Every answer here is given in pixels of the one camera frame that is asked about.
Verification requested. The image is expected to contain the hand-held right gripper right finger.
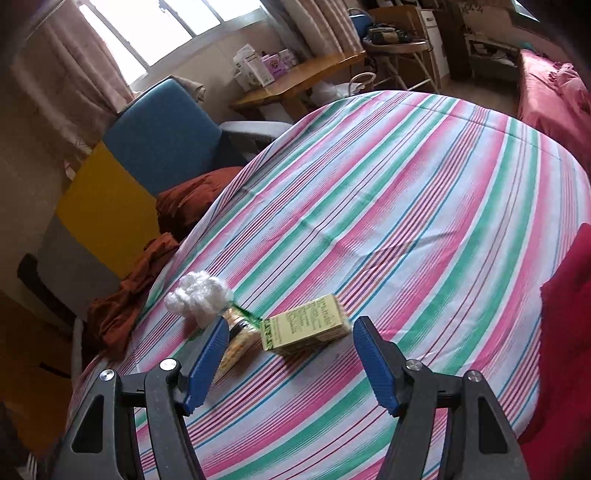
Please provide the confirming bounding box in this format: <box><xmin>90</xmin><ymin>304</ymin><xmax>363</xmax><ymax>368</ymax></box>
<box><xmin>353</xmin><ymin>316</ymin><xmax>532</xmax><ymax>480</ymax></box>

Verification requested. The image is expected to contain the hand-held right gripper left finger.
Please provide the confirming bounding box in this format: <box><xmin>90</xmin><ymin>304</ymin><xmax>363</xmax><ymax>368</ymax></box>
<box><xmin>51</xmin><ymin>318</ymin><xmax>230</xmax><ymax>480</ymax></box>

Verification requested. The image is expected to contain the yellow snack packet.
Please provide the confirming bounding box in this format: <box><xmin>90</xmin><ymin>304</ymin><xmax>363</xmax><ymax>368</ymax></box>
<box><xmin>216</xmin><ymin>308</ymin><xmax>265</xmax><ymax>380</ymax></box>

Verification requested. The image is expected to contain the white cotton ball bag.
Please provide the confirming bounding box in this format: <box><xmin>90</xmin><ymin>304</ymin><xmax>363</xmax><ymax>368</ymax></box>
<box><xmin>164</xmin><ymin>271</ymin><xmax>235</xmax><ymax>329</ymax></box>

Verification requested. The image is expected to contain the green carton box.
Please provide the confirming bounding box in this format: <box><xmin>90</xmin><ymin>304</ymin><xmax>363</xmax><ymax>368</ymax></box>
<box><xmin>260</xmin><ymin>294</ymin><xmax>350</xmax><ymax>357</ymax></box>

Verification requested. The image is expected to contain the striped bed sheet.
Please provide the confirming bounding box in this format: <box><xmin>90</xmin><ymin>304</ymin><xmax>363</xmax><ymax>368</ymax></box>
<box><xmin>69</xmin><ymin>90</ymin><xmax>591</xmax><ymax>480</ymax></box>

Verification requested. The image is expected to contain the brown-red cloth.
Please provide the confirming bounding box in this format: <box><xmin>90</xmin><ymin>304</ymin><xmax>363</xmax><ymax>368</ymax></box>
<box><xmin>88</xmin><ymin>166</ymin><xmax>246</xmax><ymax>352</ymax></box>

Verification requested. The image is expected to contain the wooden wardrobe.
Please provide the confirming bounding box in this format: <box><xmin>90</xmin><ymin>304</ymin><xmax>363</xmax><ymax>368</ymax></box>
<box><xmin>0</xmin><ymin>290</ymin><xmax>78</xmax><ymax>463</ymax></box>

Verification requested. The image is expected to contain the black rolled mat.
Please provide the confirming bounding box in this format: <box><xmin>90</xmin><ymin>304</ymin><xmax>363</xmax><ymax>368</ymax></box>
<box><xmin>17</xmin><ymin>252</ymin><xmax>78</xmax><ymax>325</ymax></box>

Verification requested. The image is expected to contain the red cloth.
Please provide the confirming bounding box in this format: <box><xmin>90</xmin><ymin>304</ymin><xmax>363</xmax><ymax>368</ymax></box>
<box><xmin>516</xmin><ymin>225</ymin><xmax>591</xmax><ymax>445</ymax></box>

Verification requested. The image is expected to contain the grey yellow blue chair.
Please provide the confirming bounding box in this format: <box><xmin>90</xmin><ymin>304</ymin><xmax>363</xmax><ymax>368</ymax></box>
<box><xmin>37</xmin><ymin>78</ymin><xmax>295</xmax><ymax>320</ymax></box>

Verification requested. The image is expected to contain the wooden desk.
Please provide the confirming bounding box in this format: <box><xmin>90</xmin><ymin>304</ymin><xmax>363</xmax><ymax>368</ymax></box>
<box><xmin>228</xmin><ymin>51</ymin><xmax>366</xmax><ymax>112</ymax></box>

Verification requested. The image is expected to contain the white box with green print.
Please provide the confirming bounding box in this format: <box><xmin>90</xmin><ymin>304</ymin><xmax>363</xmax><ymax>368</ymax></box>
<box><xmin>232</xmin><ymin>43</ymin><xmax>274</xmax><ymax>89</ymax></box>

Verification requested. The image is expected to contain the red blanket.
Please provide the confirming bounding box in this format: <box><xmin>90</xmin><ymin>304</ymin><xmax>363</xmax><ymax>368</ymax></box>
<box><xmin>516</xmin><ymin>47</ymin><xmax>591</xmax><ymax>168</ymax></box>

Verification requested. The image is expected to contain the round stool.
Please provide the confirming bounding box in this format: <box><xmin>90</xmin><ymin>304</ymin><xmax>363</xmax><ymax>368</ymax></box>
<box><xmin>361</xmin><ymin>27</ymin><xmax>440</xmax><ymax>92</ymax></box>

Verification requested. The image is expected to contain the beige curtain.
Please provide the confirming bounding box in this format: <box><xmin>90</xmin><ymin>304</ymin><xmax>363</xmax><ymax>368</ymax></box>
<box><xmin>13</xmin><ymin>0</ymin><xmax>136</xmax><ymax>154</ymax></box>
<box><xmin>276</xmin><ymin>0</ymin><xmax>366</xmax><ymax>57</ymax></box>

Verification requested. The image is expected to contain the white cabinet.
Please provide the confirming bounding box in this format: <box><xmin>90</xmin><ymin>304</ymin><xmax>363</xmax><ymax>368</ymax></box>
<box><xmin>419</xmin><ymin>7</ymin><xmax>452</xmax><ymax>80</ymax></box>

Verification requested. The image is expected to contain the window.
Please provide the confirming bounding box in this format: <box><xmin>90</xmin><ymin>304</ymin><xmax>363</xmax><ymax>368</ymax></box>
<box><xmin>78</xmin><ymin>0</ymin><xmax>279</xmax><ymax>85</ymax></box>

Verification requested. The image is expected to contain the blue bag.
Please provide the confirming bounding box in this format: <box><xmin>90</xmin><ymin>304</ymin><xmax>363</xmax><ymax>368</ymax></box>
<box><xmin>345</xmin><ymin>8</ymin><xmax>371</xmax><ymax>38</ymax></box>

